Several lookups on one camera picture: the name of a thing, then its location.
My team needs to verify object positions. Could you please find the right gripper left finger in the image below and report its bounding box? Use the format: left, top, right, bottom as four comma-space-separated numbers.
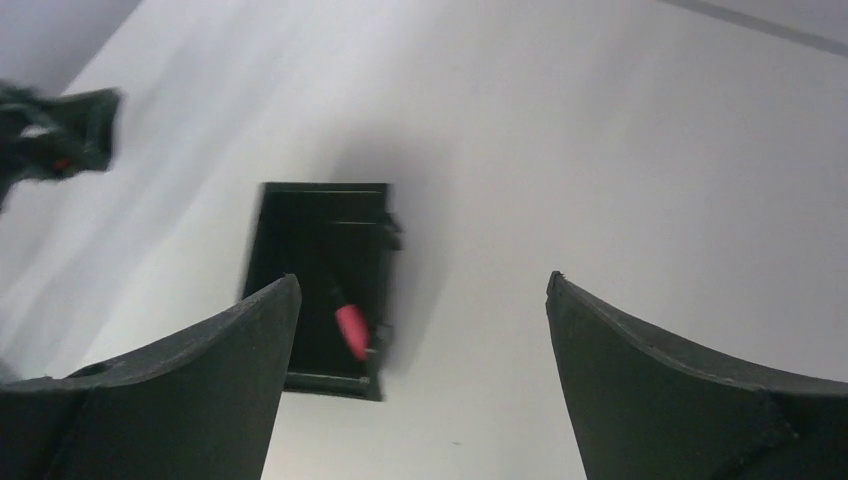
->
1, 275, 301, 479

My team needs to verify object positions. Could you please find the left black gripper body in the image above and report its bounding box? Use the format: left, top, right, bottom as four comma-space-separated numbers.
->
1, 82, 123, 201

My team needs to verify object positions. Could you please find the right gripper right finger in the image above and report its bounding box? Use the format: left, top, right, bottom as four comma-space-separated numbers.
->
546, 271, 847, 479

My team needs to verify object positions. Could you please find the red handled screwdriver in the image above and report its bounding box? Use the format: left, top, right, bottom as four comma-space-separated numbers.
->
328, 275, 370, 361

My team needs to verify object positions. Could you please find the black plastic bin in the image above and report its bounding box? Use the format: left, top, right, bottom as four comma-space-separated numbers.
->
242, 182, 402, 401

